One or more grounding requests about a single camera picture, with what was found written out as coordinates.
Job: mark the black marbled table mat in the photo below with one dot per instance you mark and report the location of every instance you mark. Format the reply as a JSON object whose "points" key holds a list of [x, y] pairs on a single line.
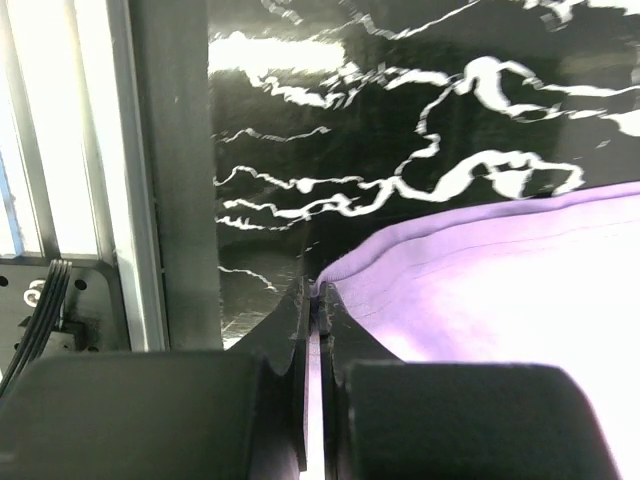
{"points": [[335, 119]]}

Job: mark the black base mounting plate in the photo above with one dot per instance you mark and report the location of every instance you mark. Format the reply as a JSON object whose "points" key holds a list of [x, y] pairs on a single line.
{"points": [[92, 316]]}

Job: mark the aluminium frame rail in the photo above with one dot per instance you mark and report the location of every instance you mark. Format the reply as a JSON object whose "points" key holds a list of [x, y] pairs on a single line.
{"points": [[105, 125]]}

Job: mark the lavender t shirt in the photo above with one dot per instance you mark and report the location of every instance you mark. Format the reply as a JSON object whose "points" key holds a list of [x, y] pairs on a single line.
{"points": [[552, 281]]}

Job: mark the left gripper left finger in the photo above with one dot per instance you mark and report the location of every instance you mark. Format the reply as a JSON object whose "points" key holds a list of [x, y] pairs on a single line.
{"points": [[233, 414]]}

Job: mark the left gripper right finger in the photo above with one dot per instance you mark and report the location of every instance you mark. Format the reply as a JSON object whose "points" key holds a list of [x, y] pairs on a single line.
{"points": [[387, 419]]}

